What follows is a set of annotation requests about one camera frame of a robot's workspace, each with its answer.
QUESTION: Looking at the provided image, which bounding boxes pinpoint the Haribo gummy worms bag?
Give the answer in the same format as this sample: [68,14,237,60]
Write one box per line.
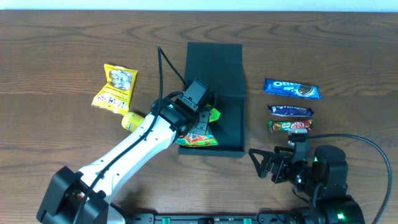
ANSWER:
[176,126,218,147]

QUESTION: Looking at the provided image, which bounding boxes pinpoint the green red KitKat bar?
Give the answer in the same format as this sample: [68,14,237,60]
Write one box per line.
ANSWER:
[268,119,313,133]

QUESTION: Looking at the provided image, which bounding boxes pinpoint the purple Dairy Milk bar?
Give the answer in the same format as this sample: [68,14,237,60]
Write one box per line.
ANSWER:
[267,105,314,117]

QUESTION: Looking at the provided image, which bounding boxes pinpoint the dark green hinged box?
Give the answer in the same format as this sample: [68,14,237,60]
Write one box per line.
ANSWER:
[178,42,246,158]

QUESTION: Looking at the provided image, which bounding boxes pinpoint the yellow cylindrical candy pack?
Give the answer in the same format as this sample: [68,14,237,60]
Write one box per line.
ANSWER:
[121,112,144,132]

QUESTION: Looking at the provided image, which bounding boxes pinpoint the blue Oreo cookie pack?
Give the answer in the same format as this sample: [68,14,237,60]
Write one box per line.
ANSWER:
[264,78,322,100]

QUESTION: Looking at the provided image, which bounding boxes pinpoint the yellow snack bag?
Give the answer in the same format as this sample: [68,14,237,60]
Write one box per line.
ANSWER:
[91,64,138,115]

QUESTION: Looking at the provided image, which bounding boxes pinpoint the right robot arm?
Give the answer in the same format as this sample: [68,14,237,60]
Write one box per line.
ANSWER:
[248,133,364,223]

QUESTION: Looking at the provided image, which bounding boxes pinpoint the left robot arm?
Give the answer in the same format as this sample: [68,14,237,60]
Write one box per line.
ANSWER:
[36,95,211,223]

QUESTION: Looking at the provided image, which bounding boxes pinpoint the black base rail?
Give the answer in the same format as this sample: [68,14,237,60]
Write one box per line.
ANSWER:
[126,211,290,224]

